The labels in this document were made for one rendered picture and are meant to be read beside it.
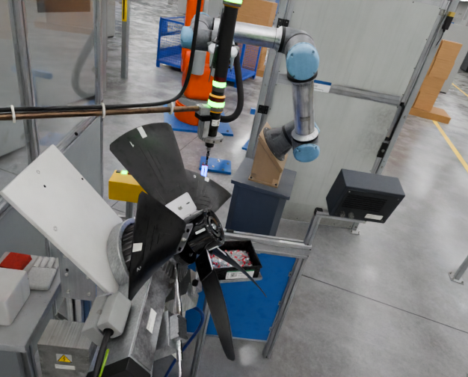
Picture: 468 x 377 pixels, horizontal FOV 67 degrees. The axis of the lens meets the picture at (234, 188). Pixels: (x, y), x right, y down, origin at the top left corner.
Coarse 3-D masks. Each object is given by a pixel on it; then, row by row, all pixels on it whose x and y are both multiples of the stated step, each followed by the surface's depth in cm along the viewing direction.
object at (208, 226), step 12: (192, 216) 102; (204, 216) 99; (216, 216) 108; (192, 228) 99; (216, 228) 105; (192, 240) 99; (204, 240) 98; (216, 240) 99; (180, 252) 100; (192, 252) 104
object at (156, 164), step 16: (144, 128) 101; (160, 128) 104; (112, 144) 93; (128, 144) 96; (144, 144) 99; (160, 144) 102; (176, 144) 107; (128, 160) 96; (144, 160) 98; (160, 160) 101; (176, 160) 105; (144, 176) 98; (160, 176) 100; (176, 176) 103; (160, 192) 100; (176, 192) 103
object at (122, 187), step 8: (112, 176) 145; (120, 176) 146; (128, 176) 147; (112, 184) 142; (120, 184) 142; (128, 184) 142; (136, 184) 143; (112, 192) 144; (120, 192) 144; (128, 192) 144; (136, 192) 144; (128, 200) 146; (136, 200) 146
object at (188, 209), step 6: (186, 192) 104; (180, 198) 103; (186, 198) 104; (168, 204) 102; (174, 204) 103; (180, 204) 103; (186, 204) 104; (192, 204) 105; (174, 210) 102; (180, 210) 103; (186, 210) 104; (192, 210) 105; (180, 216) 103; (186, 216) 104
